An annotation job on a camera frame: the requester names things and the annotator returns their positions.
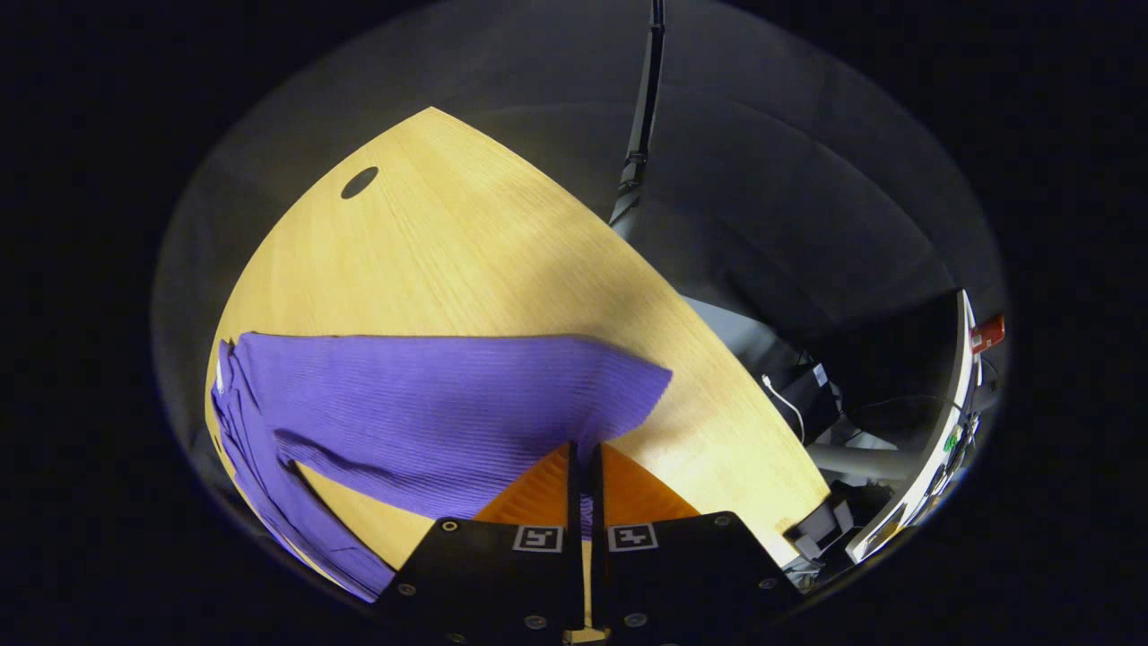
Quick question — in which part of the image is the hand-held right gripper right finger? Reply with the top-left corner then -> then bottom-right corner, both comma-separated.
587,441 -> 804,643

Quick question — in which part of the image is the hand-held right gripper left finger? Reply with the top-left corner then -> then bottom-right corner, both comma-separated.
371,441 -> 585,643

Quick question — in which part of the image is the purple knit garment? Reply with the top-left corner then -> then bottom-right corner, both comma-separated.
210,331 -> 674,603

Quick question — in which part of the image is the grey table leg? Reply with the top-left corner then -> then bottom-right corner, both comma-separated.
806,443 -> 926,483

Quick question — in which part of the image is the black box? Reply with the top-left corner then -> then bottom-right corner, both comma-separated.
796,362 -> 845,441

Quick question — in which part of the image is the white desk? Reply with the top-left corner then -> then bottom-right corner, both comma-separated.
847,288 -> 980,565

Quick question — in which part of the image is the small red object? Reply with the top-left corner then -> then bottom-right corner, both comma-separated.
970,313 -> 1008,354

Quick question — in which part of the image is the black stand pole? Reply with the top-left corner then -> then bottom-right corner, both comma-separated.
608,0 -> 670,227

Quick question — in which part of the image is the white cable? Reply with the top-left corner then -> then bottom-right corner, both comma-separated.
761,374 -> 807,443

